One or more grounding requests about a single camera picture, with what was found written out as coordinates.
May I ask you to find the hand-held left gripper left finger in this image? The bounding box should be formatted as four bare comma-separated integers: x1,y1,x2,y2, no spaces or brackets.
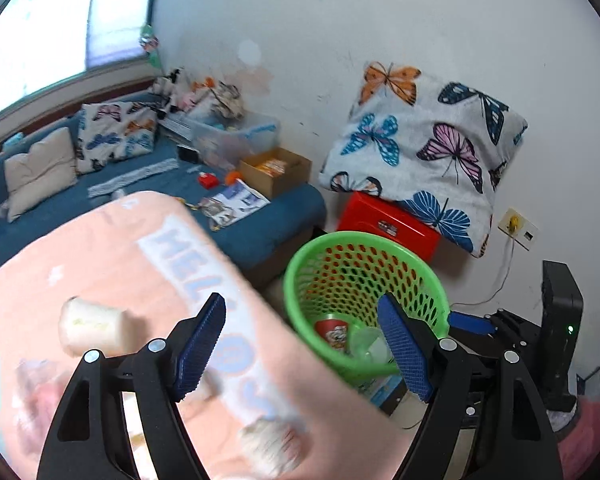
36,291,227,480

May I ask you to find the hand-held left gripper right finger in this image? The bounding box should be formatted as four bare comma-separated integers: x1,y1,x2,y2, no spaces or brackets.
376,293,565,480

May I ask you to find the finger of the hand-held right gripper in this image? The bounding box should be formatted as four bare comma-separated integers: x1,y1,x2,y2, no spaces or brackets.
449,310,498,337

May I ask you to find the white paper cup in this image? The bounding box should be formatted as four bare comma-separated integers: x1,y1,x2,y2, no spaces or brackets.
59,297,126,356

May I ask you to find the clear plastic bottle white cap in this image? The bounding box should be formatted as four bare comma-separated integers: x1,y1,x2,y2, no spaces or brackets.
237,415,306,477

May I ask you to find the green plastic mesh basket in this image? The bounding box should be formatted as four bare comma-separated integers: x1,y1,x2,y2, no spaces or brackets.
284,230,451,387

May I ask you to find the clear plastic cup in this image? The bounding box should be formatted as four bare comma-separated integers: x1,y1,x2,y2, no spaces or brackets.
349,327,396,363

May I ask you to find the blue and white flat box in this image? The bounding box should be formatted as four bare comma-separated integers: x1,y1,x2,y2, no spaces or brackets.
367,375,411,408

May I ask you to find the red printed cup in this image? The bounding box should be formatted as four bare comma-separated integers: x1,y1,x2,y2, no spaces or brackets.
314,312,353,352

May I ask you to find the pink cloth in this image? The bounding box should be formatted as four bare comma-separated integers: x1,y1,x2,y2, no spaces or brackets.
555,395,600,480

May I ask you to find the pink printed blanket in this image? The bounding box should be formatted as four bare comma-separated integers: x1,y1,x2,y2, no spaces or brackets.
0,190,416,480

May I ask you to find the red plastic box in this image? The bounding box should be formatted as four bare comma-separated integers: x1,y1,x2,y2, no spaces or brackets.
337,191,442,262

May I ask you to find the white and blue booklet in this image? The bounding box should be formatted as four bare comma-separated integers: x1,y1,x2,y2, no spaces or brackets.
198,180,271,227

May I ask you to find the blue sofa bed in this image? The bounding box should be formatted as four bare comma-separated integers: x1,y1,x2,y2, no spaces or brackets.
0,91,327,283

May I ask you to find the white lace strip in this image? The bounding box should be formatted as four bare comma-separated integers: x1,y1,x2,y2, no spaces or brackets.
87,157,179,198

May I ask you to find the brown cardboard box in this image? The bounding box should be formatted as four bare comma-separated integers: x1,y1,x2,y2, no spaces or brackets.
239,147,313,200

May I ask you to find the clear plastic storage box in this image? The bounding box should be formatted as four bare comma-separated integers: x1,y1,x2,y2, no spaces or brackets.
187,110,281,171

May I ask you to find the folded butterfly print blanket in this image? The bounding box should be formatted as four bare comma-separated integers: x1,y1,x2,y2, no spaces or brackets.
318,61,528,258

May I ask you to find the butterfly print pillow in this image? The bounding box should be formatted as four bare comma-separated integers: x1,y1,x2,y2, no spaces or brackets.
75,101,159,175

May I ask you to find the beige pillow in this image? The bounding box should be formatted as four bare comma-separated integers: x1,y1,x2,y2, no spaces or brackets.
3,126,78,223

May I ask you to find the patterned cloth bag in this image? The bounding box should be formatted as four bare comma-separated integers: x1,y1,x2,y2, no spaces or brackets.
207,80,246,118

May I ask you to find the pink and orange plush toy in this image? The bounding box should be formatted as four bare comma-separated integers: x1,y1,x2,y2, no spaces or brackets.
180,77,216,111

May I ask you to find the black and white plush toy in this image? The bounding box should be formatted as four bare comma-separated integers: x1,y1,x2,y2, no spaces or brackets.
152,67,188,111

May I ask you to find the green and pink hanging decoration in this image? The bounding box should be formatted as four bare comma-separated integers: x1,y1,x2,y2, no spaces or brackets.
139,24,162,68

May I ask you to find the window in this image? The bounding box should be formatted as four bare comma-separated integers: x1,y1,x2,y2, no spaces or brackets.
0,0,158,126

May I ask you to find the white cable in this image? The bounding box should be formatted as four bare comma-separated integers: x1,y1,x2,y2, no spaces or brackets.
449,230,517,308

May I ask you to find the white wall socket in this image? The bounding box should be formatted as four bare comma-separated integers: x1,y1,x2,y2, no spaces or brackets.
497,208,541,252

